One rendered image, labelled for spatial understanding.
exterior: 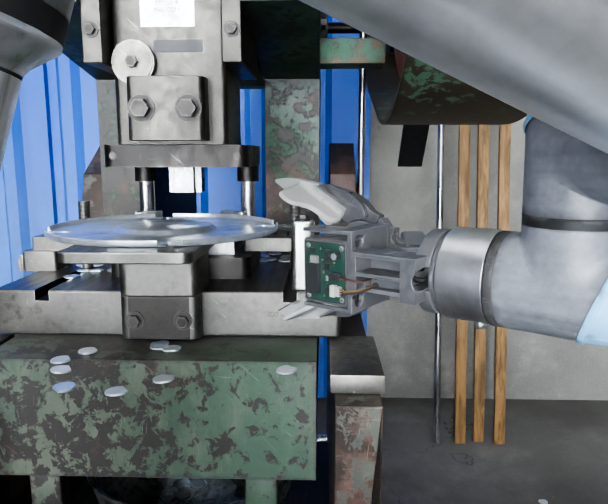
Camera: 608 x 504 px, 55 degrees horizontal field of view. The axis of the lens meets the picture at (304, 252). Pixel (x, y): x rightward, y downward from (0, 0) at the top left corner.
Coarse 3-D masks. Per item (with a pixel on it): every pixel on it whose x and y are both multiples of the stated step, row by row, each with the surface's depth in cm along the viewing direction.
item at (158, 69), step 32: (128, 0) 75; (160, 0) 75; (192, 0) 74; (128, 32) 76; (160, 32) 75; (192, 32) 75; (128, 64) 74; (160, 64) 76; (192, 64) 76; (224, 64) 76; (128, 96) 74; (160, 96) 74; (192, 96) 73; (224, 96) 77; (128, 128) 78; (160, 128) 74; (192, 128) 74; (224, 128) 77
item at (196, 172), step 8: (176, 168) 84; (184, 168) 84; (192, 168) 84; (200, 168) 85; (176, 176) 84; (184, 176) 84; (192, 176) 84; (200, 176) 85; (176, 184) 84; (184, 184) 84; (192, 184) 84; (200, 184) 85; (176, 192) 85; (184, 192) 85; (192, 192) 85
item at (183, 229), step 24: (120, 216) 86; (144, 216) 88; (192, 216) 89; (216, 216) 89; (240, 216) 87; (72, 240) 63; (96, 240) 62; (120, 240) 61; (144, 240) 61; (168, 240) 65; (192, 240) 62; (216, 240) 64; (240, 240) 66
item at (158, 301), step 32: (64, 256) 59; (96, 256) 58; (128, 256) 58; (160, 256) 58; (192, 256) 59; (128, 288) 71; (160, 288) 71; (192, 288) 71; (128, 320) 71; (160, 320) 72; (192, 320) 72
